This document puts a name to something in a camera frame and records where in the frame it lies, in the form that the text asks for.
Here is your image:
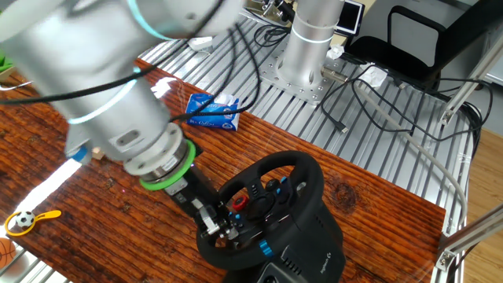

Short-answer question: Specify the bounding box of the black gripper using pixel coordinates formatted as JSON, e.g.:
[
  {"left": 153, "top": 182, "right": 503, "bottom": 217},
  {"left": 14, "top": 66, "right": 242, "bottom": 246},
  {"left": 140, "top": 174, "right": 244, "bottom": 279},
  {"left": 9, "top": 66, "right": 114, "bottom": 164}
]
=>
[{"left": 163, "top": 143, "right": 241, "bottom": 241}]

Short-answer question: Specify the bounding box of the black racing steering wheel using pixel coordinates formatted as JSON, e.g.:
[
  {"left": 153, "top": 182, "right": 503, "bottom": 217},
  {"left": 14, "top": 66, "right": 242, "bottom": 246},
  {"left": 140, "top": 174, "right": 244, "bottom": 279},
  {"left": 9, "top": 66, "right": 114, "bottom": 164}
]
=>
[
  {"left": 222, "top": 196, "right": 347, "bottom": 283},
  {"left": 195, "top": 150, "right": 325, "bottom": 272}
]

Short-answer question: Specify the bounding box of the wood grain table mat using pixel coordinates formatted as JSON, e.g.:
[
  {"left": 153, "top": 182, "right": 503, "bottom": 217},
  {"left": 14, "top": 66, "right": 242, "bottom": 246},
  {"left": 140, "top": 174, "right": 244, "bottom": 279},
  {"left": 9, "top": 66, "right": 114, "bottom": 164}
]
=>
[{"left": 0, "top": 58, "right": 447, "bottom": 283}]

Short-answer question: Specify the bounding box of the blue tissue pack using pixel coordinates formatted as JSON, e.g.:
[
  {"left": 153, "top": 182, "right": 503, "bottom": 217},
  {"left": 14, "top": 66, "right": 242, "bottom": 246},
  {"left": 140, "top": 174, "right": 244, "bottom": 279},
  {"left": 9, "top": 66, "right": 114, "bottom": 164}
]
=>
[{"left": 185, "top": 93, "right": 240, "bottom": 132}]

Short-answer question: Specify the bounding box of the white power adapter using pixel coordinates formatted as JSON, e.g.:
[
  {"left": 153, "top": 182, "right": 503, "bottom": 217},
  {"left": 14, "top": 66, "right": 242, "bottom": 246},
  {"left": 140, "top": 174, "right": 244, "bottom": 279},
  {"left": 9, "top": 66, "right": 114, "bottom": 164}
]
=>
[{"left": 186, "top": 35, "right": 215, "bottom": 52}]

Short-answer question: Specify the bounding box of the tiny soccer ball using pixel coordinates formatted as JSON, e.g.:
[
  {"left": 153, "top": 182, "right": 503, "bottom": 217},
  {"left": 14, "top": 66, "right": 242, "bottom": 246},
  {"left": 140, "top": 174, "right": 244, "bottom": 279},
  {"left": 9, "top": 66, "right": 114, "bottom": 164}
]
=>
[{"left": 15, "top": 211, "right": 35, "bottom": 229}]

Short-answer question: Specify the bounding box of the crumpled white paper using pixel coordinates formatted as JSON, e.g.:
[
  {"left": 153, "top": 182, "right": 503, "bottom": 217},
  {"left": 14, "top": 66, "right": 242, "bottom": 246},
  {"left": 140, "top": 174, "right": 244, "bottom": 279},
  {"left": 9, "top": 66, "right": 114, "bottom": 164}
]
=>
[
  {"left": 359, "top": 62, "right": 388, "bottom": 88},
  {"left": 325, "top": 43, "right": 346, "bottom": 61}
]

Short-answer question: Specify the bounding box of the mini orange basketball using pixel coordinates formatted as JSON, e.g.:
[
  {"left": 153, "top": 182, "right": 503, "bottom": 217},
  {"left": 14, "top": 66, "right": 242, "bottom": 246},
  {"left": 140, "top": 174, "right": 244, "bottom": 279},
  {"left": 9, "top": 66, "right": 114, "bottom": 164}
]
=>
[{"left": 0, "top": 237, "right": 17, "bottom": 270}]

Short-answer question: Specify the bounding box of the black office chair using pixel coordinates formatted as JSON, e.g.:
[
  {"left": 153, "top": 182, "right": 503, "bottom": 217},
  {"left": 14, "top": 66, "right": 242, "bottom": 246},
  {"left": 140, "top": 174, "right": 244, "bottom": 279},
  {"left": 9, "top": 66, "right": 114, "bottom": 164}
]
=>
[{"left": 343, "top": 0, "right": 503, "bottom": 91}]

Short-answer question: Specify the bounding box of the white framed phone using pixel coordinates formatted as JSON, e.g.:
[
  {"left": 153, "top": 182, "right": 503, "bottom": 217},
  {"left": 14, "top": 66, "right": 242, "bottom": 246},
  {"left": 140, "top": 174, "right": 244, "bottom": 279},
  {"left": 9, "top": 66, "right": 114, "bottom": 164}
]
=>
[{"left": 337, "top": 0, "right": 365, "bottom": 37}]

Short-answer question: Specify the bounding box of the cardboard box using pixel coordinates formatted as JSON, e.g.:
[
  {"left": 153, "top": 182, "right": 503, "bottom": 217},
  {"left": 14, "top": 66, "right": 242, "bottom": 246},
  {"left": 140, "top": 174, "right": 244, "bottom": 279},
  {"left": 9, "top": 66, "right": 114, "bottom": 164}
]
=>
[{"left": 0, "top": 64, "right": 19, "bottom": 84}]

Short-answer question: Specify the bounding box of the green cloth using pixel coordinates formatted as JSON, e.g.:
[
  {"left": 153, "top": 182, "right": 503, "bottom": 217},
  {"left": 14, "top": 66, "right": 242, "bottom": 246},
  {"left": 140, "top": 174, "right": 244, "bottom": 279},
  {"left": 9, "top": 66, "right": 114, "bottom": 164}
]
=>
[{"left": 0, "top": 50, "right": 17, "bottom": 74}]

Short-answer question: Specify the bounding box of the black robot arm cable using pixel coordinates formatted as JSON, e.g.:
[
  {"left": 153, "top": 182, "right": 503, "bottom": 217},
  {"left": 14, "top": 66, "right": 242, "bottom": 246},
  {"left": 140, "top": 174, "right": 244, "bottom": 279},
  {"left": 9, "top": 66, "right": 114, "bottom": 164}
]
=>
[{"left": 0, "top": 0, "right": 263, "bottom": 123}]

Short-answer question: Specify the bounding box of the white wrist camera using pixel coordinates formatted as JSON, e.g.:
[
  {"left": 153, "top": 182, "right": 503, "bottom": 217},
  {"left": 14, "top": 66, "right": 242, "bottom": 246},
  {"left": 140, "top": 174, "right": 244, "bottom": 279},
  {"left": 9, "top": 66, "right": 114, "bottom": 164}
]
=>
[{"left": 64, "top": 135, "right": 94, "bottom": 165}]

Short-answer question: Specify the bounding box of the black usb cable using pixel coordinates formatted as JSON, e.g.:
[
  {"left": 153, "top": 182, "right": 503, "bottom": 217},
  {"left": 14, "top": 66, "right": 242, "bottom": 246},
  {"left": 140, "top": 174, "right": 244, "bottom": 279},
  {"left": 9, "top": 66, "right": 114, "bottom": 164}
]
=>
[{"left": 320, "top": 64, "right": 378, "bottom": 134}]

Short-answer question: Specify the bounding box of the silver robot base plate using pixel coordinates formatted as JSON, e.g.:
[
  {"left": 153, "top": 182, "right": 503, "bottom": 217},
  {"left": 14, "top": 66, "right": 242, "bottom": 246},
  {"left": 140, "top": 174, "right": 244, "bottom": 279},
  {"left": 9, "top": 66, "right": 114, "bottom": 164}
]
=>
[{"left": 255, "top": 39, "right": 351, "bottom": 106}]

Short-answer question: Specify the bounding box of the yellow ring with handle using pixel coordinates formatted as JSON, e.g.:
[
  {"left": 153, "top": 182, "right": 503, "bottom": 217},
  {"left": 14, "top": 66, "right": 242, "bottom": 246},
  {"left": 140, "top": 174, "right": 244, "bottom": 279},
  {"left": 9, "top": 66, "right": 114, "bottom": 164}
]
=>
[{"left": 4, "top": 209, "right": 63, "bottom": 237}]

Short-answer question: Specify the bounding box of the black cable bundle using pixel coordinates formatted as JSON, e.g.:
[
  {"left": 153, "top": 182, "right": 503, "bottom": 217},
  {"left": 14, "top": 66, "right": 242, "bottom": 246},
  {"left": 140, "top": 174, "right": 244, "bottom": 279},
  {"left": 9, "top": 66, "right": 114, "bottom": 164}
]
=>
[{"left": 253, "top": 22, "right": 294, "bottom": 49}]

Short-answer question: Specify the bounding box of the silver metal bracket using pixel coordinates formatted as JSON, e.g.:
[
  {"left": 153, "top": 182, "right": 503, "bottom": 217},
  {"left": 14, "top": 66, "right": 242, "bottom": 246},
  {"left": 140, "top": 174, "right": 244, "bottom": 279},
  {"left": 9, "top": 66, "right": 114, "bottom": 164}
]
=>
[{"left": 243, "top": 0, "right": 296, "bottom": 23}]

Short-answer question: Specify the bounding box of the grey hose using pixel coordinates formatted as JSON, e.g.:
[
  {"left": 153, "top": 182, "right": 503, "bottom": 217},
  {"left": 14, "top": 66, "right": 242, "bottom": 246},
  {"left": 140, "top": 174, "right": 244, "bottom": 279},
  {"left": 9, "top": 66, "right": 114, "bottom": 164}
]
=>
[{"left": 353, "top": 84, "right": 468, "bottom": 233}]

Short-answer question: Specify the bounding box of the aluminium frame post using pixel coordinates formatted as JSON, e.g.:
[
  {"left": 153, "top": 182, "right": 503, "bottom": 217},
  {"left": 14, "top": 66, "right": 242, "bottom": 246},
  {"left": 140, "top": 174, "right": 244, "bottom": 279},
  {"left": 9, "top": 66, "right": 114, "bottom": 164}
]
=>
[
  {"left": 434, "top": 204, "right": 503, "bottom": 273},
  {"left": 438, "top": 33, "right": 503, "bottom": 127}
]

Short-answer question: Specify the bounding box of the long black looped cable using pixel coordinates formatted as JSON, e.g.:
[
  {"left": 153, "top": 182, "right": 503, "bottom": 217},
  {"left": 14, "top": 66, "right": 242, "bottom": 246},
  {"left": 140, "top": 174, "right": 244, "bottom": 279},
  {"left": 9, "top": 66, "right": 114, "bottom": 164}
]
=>
[{"left": 351, "top": 76, "right": 494, "bottom": 142}]

